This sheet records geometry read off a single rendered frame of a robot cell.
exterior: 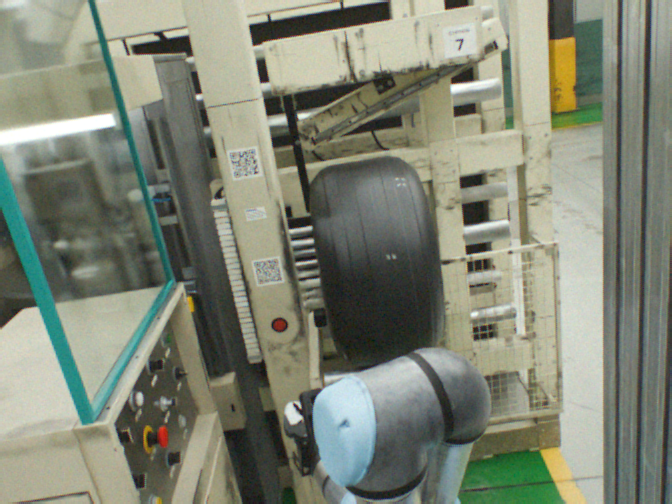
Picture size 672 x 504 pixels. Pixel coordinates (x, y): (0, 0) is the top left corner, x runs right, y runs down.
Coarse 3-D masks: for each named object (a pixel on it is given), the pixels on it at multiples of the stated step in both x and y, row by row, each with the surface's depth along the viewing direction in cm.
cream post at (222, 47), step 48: (192, 0) 127; (240, 0) 132; (192, 48) 131; (240, 48) 131; (240, 96) 134; (240, 144) 138; (240, 192) 142; (240, 240) 146; (288, 240) 151; (288, 288) 151; (288, 336) 155; (288, 384) 161
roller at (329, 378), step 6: (366, 366) 153; (372, 366) 153; (330, 372) 153; (336, 372) 153; (342, 372) 153; (348, 372) 152; (354, 372) 152; (360, 372) 152; (324, 378) 154; (330, 378) 152; (336, 378) 152; (324, 384) 154; (330, 384) 152
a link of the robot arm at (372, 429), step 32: (352, 384) 68; (384, 384) 68; (416, 384) 68; (320, 416) 70; (352, 416) 65; (384, 416) 65; (416, 416) 66; (448, 416) 68; (320, 448) 72; (352, 448) 64; (384, 448) 65; (416, 448) 67; (352, 480) 65; (384, 480) 67; (416, 480) 69
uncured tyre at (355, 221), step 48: (336, 192) 137; (384, 192) 135; (336, 240) 132; (384, 240) 131; (432, 240) 133; (336, 288) 132; (384, 288) 131; (432, 288) 132; (336, 336) 140; (384, 336) 136; (432, 336) 139
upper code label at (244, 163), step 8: (232, 152) 138; (240, 152) 138; (248, 152) 138; (256, 152) 139; (232, 160) 139; (240, 160) 139; (248, 160) 139; (256, 160) 139; (232, 168) 140; (240, 168) 140; (248, 168) 140; (256, 168) 140; (232, 176) 140; (240, 176) 140; (248, 176) 140; (256, 176) 140
